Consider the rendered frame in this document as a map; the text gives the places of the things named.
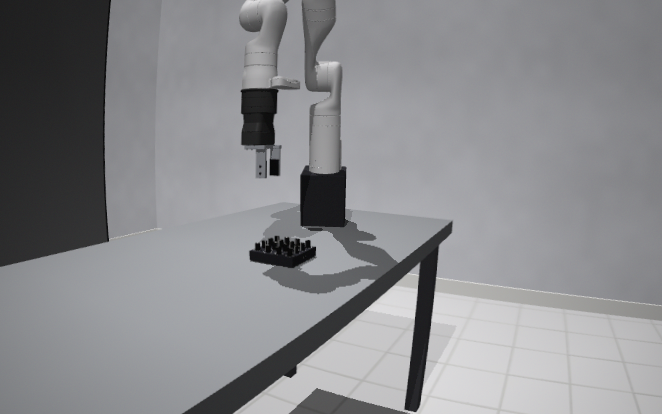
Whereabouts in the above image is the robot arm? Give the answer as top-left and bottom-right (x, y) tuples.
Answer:
(239, 0), (342, 174)

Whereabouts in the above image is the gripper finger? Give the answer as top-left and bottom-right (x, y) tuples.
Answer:
(244, 145), (267, 178)
(267, 145), (282, 176)

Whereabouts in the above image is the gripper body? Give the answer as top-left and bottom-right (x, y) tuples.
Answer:
(241, 65), (300, 145)

